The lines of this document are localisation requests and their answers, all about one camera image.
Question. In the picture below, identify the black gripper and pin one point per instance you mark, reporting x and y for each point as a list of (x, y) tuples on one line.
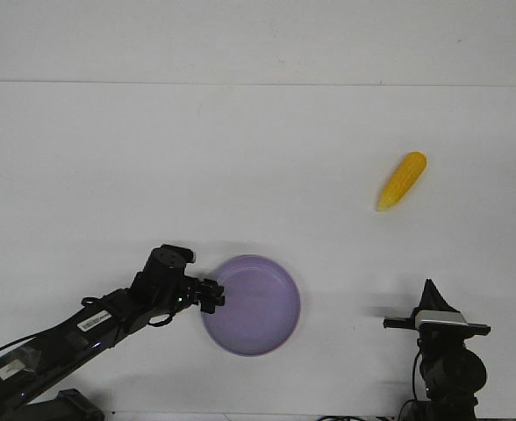
[(203, 292), (437, 336)]

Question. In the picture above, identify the purple round plate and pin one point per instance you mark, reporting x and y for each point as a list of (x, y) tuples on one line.
[(262, 306)]

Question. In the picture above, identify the yellow corn cob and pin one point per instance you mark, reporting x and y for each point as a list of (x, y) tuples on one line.
[(405, 175)]

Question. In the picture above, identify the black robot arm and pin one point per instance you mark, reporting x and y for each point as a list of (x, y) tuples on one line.
[(34, 364), (452, 374)]

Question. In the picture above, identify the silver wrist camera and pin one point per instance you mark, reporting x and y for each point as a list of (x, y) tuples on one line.
[(439, 317)]

